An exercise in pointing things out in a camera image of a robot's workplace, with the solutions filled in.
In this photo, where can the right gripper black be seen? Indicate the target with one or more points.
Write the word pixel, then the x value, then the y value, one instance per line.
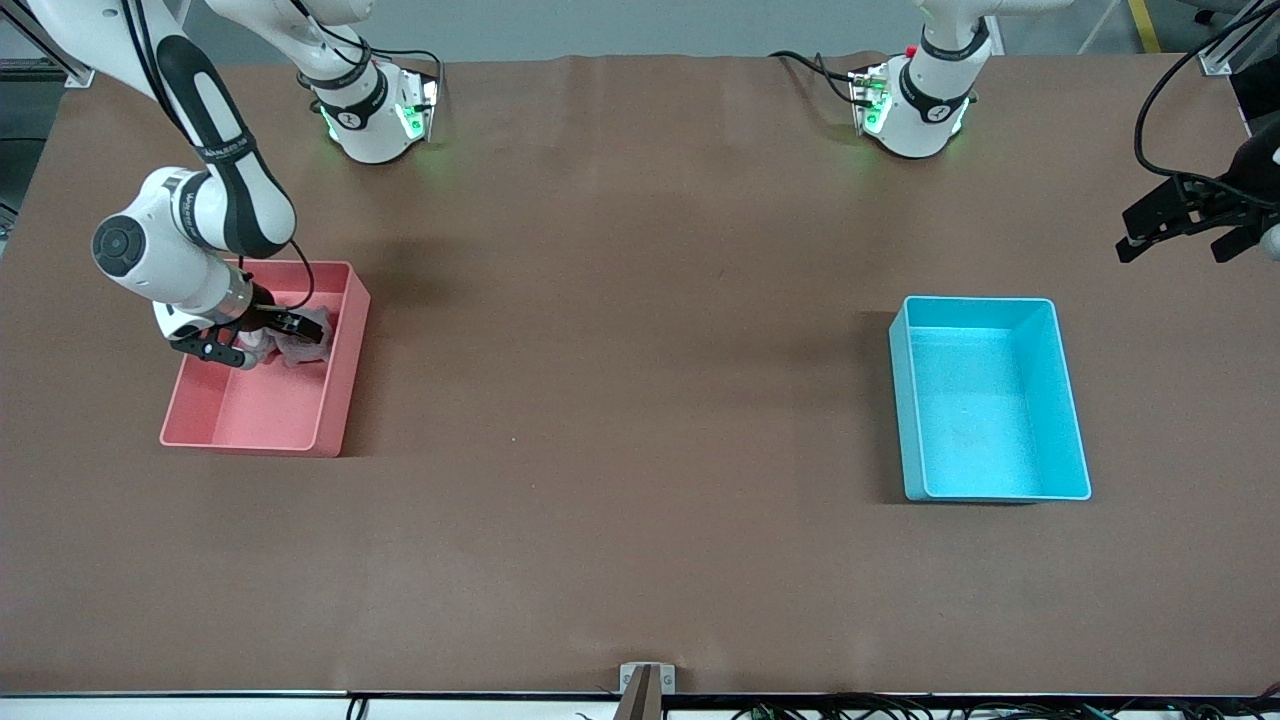
pixel 270 316

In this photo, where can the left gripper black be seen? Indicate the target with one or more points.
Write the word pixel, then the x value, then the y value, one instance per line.
pixel 1252 176

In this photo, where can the plain grey plush toy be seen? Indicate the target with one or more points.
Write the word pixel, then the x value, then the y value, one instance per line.
pixel 300 356

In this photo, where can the grey plush toy white belly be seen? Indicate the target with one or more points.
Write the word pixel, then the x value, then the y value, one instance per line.
pixel 256 346

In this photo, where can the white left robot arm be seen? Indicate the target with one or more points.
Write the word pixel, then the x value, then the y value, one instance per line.
pixel 915 125

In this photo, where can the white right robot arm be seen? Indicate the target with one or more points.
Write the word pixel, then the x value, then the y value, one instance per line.
pixel 160 260

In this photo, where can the pink plastic box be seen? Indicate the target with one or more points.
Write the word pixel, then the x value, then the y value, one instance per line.
pixel 265 410

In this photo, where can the blue plastic box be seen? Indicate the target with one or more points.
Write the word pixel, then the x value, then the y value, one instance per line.
pixel 990 430

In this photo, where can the silver base connector panel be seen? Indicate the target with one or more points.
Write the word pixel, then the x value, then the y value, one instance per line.
pixel 420 105

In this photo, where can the brown table mat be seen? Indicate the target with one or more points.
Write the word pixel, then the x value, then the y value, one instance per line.
pixel 640 560

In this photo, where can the white table edge strip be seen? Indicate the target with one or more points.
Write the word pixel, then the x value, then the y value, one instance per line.
pixel 150 708

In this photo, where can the aluminium frame profile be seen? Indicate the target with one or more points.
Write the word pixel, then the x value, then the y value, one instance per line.
pixel 40 60
pixel 1225 50

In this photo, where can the grey metal bracket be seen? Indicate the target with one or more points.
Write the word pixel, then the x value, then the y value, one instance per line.
pixel 630 675

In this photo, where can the brown camera post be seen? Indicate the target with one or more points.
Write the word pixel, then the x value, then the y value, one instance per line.
pixel 640 700

